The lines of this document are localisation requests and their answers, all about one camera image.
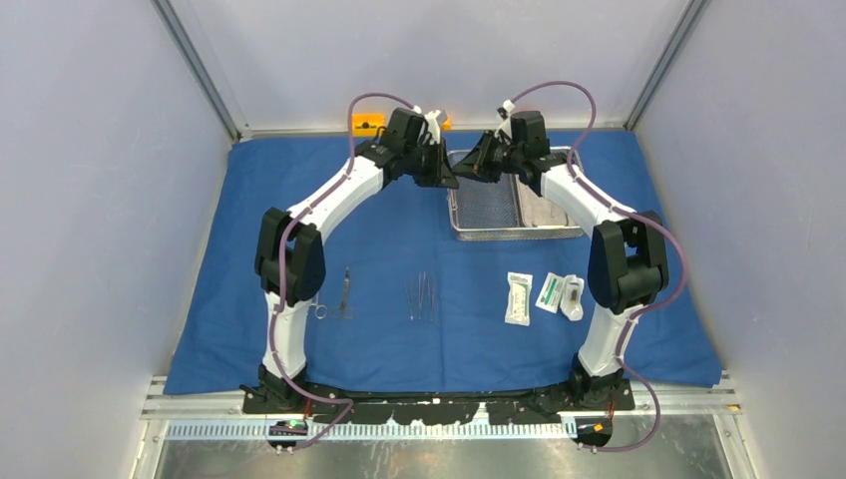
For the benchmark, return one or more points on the aluminium frame rail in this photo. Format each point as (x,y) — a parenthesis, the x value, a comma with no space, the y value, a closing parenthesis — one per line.
(673,399)

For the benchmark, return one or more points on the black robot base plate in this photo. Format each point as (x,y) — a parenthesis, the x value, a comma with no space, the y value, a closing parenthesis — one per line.
(528,406)

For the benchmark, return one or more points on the steel surgical forceps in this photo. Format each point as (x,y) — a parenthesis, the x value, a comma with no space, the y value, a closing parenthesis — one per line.
(318,309)

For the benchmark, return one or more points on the large yellow plastic block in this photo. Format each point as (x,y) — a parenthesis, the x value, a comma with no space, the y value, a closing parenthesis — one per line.
(367,124)

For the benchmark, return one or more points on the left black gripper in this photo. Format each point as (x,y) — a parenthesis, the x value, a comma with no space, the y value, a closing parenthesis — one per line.
(442,174)

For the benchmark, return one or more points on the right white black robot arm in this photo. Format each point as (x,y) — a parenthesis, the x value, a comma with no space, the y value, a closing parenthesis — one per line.
(627,266)

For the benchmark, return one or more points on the steel surgical scissors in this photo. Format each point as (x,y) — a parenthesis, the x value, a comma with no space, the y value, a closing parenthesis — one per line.
(344,310)

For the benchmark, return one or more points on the blue surgical drape cloth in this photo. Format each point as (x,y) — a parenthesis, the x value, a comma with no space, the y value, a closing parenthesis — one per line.
(389,239)

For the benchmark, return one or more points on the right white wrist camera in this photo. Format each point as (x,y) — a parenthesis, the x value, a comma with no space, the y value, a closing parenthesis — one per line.
(505,116)

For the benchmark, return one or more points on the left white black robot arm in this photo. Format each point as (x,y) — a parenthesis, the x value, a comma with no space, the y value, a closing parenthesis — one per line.
(289,258)

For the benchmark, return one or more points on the stainless steel tray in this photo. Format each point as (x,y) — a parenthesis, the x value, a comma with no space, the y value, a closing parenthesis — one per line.
(539,213)

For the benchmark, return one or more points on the metal mesh instrument basket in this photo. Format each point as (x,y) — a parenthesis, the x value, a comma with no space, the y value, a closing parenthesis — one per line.
(489,212)

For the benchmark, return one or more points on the green white sterile packet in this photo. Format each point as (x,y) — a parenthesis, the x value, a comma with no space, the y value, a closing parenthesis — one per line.
(550,296)

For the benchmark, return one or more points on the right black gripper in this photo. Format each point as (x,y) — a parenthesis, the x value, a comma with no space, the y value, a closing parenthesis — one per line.
(478,157)

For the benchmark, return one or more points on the thin steel tweezers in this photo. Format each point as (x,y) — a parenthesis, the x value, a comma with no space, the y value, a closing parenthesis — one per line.
(431,288)
(410,298)
(421,290)

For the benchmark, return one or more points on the clear syringe packet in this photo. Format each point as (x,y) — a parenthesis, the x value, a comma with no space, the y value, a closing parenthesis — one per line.
(571,301)

